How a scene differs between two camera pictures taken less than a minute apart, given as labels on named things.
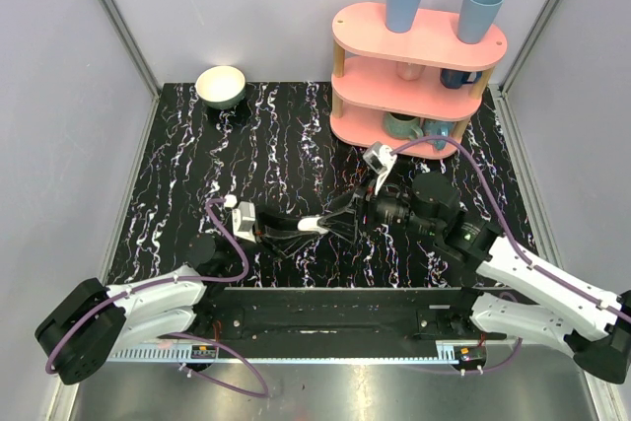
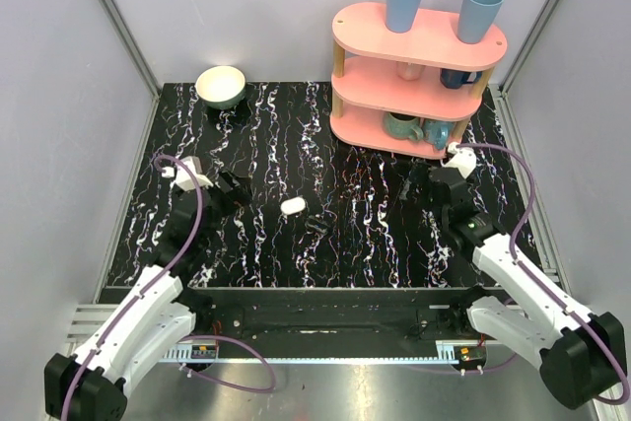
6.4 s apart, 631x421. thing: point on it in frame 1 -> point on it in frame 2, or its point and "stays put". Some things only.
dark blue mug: (454, 79) stays put
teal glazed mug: (402, 126) stays put
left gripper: (259, 232) -> (212, 192)
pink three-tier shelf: (394, 88) stays put
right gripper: (343, 221) -> (418, 175)
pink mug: (409, 71) stays put
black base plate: (338, 314) stays put
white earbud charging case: (311, 224) -> (293, 205)
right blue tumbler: (479, 9) stays put
